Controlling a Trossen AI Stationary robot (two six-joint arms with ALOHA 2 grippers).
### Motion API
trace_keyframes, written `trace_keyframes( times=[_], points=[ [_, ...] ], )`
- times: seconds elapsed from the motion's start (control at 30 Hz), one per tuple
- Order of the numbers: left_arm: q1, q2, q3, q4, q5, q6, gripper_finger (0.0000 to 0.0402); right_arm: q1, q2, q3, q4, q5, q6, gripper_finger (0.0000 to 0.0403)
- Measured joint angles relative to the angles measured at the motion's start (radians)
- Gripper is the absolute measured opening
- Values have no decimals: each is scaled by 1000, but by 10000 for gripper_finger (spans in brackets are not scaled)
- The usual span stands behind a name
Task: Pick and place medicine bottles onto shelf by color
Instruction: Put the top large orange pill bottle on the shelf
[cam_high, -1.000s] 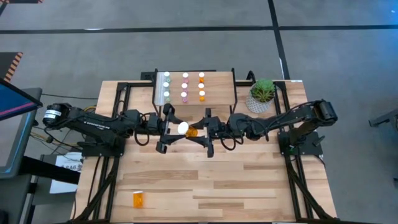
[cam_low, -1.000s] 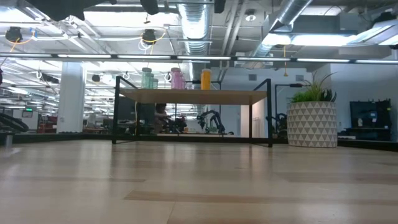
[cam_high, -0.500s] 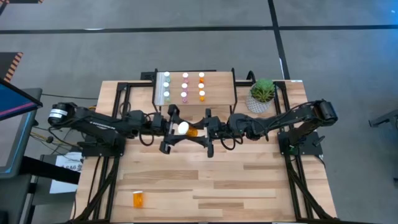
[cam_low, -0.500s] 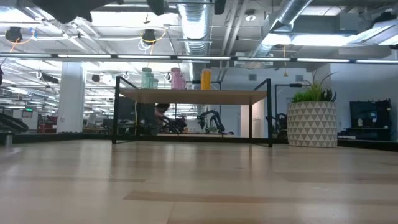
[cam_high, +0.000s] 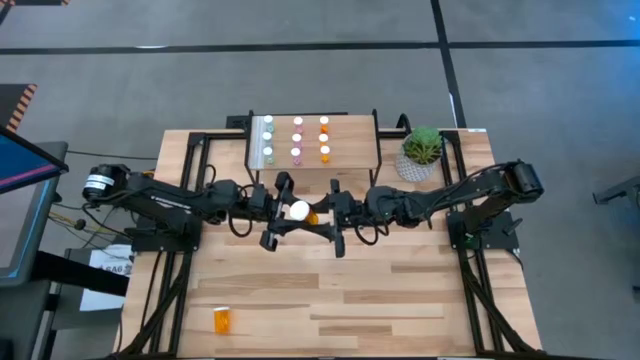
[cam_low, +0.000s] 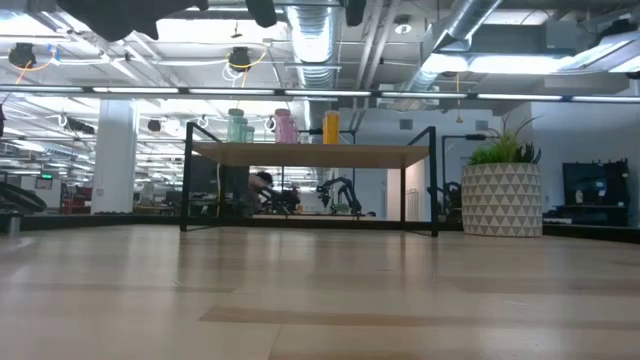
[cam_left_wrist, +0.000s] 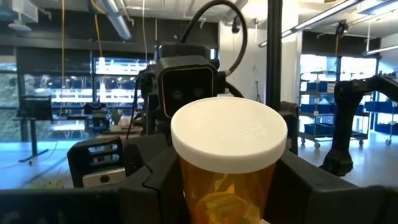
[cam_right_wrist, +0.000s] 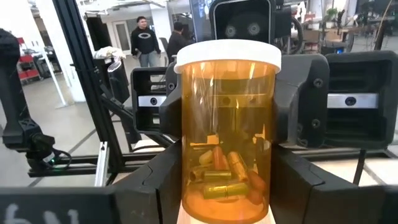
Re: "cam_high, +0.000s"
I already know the white paper sheet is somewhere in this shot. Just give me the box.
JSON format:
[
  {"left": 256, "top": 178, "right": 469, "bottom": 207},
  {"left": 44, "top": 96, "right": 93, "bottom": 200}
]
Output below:
[{"left": 79, "top": 243, "right": 136, "bottom": 312}]

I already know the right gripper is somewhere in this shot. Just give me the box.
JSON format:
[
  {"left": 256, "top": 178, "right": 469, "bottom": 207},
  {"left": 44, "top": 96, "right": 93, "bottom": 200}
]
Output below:
[{"left": 299, "top": 179, "right": 369, "bottom": 259}]

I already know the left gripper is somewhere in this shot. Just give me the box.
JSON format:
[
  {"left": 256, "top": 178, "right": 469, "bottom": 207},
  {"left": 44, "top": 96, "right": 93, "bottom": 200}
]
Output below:
[{"left": 249, "top": 172, "right": 302, "bottom": 251}]

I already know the monitor blue screen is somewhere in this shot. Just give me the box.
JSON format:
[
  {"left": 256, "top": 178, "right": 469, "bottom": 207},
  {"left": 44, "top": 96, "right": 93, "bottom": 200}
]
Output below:
[{"left": 0, "top": 123, "right": 70, "bottom": 196}]

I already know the large orange pill bottle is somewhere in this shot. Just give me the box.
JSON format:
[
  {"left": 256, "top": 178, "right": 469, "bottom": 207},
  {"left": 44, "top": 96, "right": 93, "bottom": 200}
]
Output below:
[{"left": 288, "top": 199, "right": 320, "bottom": 226}]

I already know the potted succulent patterned pot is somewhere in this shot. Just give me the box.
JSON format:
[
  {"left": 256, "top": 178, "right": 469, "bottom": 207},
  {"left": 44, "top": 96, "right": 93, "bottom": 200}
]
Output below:
[{"left": 394, "top": 125, "right": 445, "bottom": 184}]

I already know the wooden shelf black frame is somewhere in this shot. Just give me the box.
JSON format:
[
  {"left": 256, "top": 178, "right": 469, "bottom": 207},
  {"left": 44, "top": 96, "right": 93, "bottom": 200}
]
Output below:
[{"left": 243, "top": 109, "right": 383, "bottom": 190}]

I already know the black beam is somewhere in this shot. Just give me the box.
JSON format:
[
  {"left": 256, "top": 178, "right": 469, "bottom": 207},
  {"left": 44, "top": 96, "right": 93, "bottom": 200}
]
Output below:
[{"left": 29, "top": 249, "right": 131, "bottom": 297}]

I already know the orange black striped mat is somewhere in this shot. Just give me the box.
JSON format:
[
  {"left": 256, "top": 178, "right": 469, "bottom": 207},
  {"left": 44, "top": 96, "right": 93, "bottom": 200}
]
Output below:
[{"left": 0, "top": 83, "right": 39, "bottom": 134}]

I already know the black chair base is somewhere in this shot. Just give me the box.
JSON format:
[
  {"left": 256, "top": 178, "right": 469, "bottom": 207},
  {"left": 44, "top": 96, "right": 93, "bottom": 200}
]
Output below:
[{"left": 592, "top": 173, "right": 640, "bottom": 206}]

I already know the black aluminium rig frame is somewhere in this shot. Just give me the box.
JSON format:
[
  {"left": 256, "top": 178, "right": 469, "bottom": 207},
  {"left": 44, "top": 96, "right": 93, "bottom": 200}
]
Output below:
[{"left": 112, "top": 127, "right": 544, "bottom": 360}]

